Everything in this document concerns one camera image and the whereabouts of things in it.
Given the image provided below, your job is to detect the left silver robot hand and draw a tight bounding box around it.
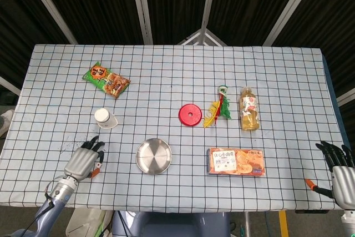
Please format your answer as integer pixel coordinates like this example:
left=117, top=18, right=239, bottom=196
left=64, top=135, right=105, bottom=181

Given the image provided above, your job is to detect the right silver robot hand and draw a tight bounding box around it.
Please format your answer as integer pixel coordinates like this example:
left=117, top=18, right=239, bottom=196
left=305, top=140, right=355, bottom=210

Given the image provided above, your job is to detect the white paper cup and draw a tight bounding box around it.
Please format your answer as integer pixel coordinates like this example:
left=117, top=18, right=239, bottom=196
left=94, top=108, right=119, bottom=130

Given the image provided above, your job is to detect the steel round plate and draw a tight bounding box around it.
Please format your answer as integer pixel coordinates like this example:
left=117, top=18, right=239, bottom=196
left=135, top=138, right=173, bottom=176

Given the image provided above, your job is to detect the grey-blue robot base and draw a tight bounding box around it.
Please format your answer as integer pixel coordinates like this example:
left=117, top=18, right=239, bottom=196
left=112, top=211, right=231, bottom=237

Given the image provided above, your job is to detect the green snack bag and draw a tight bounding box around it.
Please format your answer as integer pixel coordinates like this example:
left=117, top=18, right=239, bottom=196
left=82, top=61, right=131, bottom=99

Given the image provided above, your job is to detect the white sneaker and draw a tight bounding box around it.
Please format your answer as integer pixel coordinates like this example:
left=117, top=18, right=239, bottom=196
left=0, top=109, right=14, bottom=138

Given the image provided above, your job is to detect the dark blue under cloth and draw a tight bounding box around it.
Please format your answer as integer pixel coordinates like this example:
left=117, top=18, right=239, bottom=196
left=321, top=52, right=351, bottom=145

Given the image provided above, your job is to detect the orange blue cookie box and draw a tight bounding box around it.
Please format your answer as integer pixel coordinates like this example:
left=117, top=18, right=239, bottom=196
left=207, top=147, right=266, bottom=178

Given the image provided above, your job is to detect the amber tea bottle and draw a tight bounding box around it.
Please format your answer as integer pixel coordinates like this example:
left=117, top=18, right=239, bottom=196
left=239, top=86, right=261, bottom=132

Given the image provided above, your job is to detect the red plastic disc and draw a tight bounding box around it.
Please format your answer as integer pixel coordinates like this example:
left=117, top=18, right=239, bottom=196
left=178, top=103, right=203, bottom=128

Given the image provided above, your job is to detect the blue checkered tablecloth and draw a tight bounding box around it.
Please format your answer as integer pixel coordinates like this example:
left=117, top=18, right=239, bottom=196
left=0, top=44, right=351, bottom=211

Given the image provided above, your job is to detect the colourful feather shuttlecock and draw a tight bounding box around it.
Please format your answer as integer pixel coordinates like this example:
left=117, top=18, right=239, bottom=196
left=203, top=84, right=232, bottom=129

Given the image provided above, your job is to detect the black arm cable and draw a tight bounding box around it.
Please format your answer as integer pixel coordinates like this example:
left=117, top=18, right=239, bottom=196
left=22, top=192, right=55, bottom=237

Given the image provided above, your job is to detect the white metal frame bar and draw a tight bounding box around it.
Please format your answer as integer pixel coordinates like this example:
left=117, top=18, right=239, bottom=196
left=0, top=75, right=22, bottom=96
left=337, top=87, right=355, bottom=107

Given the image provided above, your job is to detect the white metal frame post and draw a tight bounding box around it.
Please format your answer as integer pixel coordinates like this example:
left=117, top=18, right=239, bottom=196
left=262, top=0, right=324, bottom=47
left=199, top=0, right=219, bottom=31
left=129, top=0, right=154, bottom=45
left=21, top=0, right=78, bottom=45

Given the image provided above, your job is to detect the white triangular frame brace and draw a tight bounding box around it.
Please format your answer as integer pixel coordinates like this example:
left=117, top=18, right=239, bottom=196
left=177, top=28, right=228, bottom=47

